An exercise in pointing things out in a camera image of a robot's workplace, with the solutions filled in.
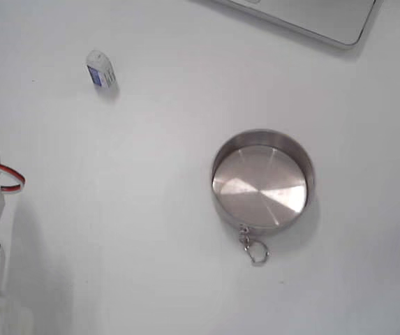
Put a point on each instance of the small white and blue box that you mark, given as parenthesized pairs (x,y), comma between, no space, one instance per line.
(101,70)

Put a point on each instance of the round metal bowl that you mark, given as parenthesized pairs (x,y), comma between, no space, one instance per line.
(259,188)

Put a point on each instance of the silver laptop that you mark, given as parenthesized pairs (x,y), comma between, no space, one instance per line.
(311,17)

